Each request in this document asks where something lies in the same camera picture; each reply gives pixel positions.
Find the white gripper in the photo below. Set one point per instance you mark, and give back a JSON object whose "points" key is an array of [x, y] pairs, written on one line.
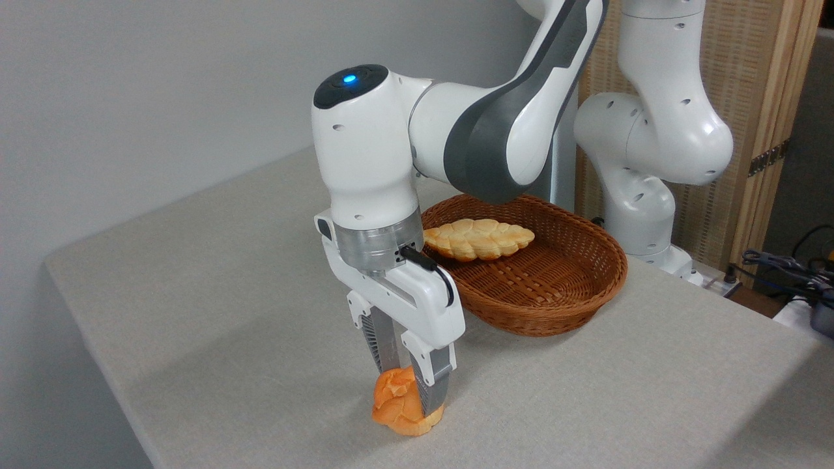
{"points": [[423, 306]]}

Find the round orange bread roll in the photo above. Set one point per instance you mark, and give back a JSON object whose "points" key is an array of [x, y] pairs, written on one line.
{"points": [[397, 404]]}

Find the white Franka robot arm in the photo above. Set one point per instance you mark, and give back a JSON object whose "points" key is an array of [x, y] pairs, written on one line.
{"points": [[508, 117]]}

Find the long braided bread loaf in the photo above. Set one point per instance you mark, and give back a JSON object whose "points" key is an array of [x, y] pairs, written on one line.
{"points": [[482, 240]]}

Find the brown oval wicker basket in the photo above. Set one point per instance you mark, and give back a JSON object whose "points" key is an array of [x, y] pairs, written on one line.
{"points": [[554, 286]]}

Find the silver metal wrist flange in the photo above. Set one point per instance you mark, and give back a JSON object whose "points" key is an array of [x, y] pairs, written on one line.
{"points": [[371, 247]]}

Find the white vertical pole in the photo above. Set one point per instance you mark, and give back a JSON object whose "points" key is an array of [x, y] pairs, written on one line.
{"points": [[564, 179]]}

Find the white power strip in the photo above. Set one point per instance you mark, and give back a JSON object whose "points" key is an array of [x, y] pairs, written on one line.
{"points": [[717, 284]]}

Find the dark metal screen hinge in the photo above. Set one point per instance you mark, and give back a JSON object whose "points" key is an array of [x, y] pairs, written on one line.
{"points": [[769, 158]]}

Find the grey and white device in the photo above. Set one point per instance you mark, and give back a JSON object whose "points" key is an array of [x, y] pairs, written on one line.
{"points": [[822, 319]]}

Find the wooden rattan folding screen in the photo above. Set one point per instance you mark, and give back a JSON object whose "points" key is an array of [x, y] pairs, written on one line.
{"points": [[749, 65]]}

